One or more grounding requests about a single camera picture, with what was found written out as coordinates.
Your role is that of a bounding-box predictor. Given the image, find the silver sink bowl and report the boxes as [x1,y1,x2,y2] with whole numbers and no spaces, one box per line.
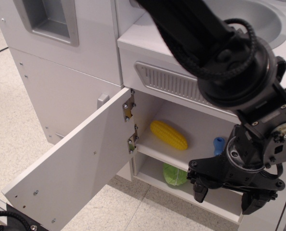
[238,0,286,49]

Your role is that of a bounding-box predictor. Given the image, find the lower metal hinge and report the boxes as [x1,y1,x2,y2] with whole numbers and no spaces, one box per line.
[127,124,139,154]

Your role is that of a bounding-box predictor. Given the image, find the grey vent panel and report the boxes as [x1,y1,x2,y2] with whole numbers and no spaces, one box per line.
[134,62,213,107]

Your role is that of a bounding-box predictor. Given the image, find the upper metal hinge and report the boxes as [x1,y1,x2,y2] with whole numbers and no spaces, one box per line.
[122,89,136,122]

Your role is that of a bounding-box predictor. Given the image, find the metal hinge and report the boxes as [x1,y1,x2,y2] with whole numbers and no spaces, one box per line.
[127,124,139,154]
[122,89,136,122]

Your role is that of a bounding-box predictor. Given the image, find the green toy cabbage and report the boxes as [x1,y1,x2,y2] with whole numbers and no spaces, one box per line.
[163,163,187,186]

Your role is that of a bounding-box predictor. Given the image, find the white cabinet door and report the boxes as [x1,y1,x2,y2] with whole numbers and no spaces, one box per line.
[2,88,135,231]

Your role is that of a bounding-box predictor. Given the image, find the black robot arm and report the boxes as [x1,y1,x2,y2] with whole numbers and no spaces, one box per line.
[139,0,286,215]

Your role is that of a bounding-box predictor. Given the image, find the grey left door handle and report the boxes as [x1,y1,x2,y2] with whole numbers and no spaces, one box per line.
[97,93,110,109]

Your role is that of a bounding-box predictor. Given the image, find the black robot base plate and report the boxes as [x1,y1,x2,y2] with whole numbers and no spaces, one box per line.
[3,204,50,231]

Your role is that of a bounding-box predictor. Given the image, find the black braided base cable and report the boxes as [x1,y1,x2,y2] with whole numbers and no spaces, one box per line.
[0,209,33,231]

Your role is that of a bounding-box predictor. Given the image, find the blue handled toy utensil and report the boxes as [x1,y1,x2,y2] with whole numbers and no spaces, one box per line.
[213,137,225,156]

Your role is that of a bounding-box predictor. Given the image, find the white toy kitchen cabinet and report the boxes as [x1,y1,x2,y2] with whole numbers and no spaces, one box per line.
[0,0,286,231]

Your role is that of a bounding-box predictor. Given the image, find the yellow toy corn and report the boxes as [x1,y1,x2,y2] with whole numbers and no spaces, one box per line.
[150,120,188,150]

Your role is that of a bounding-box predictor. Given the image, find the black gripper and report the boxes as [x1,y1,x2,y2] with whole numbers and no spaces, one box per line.
[187,125,285,215]

